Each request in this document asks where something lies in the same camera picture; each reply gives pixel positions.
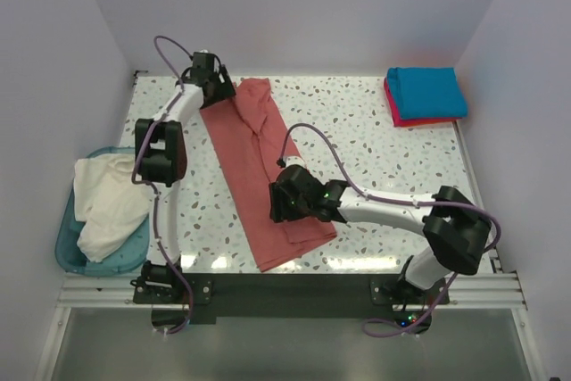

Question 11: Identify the salmon pink t shirt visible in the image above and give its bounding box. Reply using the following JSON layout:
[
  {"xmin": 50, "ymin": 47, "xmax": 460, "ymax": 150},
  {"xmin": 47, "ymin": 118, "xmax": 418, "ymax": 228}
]
[{"xmin": 201, "ymin": 78, "xmax": 337, "ymax": 272}]

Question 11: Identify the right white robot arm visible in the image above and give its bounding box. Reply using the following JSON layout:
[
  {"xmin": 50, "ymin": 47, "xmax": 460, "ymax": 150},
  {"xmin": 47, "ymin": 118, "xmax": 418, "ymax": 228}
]
[{"xmin": 269, "ymin": 164, "xmax": 492, "ymax": 294}]

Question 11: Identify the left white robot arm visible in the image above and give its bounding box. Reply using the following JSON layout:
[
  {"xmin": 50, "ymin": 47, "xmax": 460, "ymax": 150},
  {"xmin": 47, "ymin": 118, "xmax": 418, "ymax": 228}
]
[{"xmin": 133, "ymin": 50, "xmax": 236, "ymax": 266}]

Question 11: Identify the folded magenta t shirt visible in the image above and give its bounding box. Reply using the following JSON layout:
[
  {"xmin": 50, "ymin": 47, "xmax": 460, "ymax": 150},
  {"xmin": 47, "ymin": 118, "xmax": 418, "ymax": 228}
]
[{"xmin": 384, "ymin": 79, "xmax": 459, "ymax": 128}]

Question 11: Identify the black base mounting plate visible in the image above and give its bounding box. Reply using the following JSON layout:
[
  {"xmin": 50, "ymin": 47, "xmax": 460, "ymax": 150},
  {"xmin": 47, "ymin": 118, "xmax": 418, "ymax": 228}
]
[{"xmin": 131, "ymin": 265, "xmax": 450, "ymax": 332}]

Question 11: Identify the cream white t shirt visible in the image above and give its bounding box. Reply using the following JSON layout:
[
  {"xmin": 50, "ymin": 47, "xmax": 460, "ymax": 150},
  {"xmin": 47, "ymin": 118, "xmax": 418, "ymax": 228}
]
[{"xmin": 73, "ymin": 153, "xmax": 150, "ymax": 263}]

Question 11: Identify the folded blue t shirt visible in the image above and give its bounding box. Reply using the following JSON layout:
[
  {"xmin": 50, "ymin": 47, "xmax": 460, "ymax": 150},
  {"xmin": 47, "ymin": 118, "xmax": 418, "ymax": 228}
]
[{"xmin": 386, "ymin": 67, "xmax": 468, "ymax": 120}]

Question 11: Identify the teal plastic basket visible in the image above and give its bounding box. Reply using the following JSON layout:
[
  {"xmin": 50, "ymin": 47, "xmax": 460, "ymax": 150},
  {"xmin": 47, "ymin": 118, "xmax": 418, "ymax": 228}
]
[{"xmin": 54, "ymin": 146, "xmax": 149, "ymax": 277}]

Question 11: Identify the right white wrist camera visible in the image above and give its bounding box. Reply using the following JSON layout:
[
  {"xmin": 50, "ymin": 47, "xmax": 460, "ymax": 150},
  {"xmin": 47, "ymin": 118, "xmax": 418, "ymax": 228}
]
[{"xmin": 277, "ymin": 155, "xmax": 307, "ymax": 169}]

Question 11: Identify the aluminium frame rail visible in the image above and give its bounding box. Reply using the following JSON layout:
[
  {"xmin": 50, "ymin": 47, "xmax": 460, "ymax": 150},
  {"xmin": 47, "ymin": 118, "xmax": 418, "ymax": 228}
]
[{"xmin": 35, "ymin": 273, "xmax": 548, "ymax": 380}]

